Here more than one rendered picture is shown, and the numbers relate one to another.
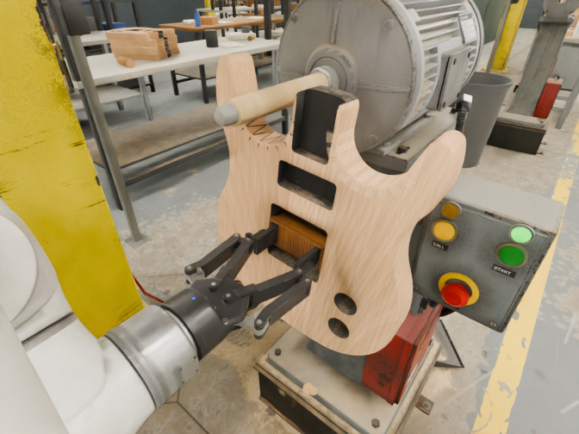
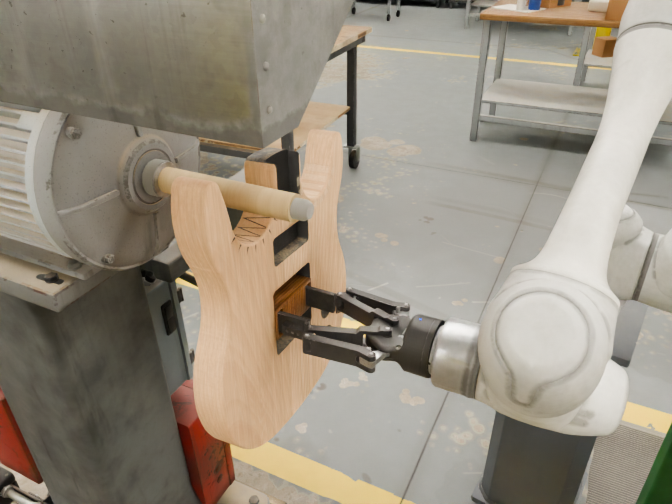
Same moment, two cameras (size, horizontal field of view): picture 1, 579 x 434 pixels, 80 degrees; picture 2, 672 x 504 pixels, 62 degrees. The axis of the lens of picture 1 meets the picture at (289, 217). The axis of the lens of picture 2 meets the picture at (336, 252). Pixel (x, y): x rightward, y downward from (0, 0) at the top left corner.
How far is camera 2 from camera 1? 0.79 m
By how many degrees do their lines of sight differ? 81
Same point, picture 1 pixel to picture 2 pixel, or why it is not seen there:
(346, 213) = (315, 229)
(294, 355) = not seen: outside the picture
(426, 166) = (336, 152)
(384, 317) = (341, 279)
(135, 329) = (470, 330)
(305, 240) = (301, 290)
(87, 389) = not seen: hidden behind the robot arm
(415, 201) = (336, 179)
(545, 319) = not seen: hidden behind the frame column
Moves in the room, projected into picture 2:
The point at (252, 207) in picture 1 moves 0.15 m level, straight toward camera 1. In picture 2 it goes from (258, 327) to (369, 301)
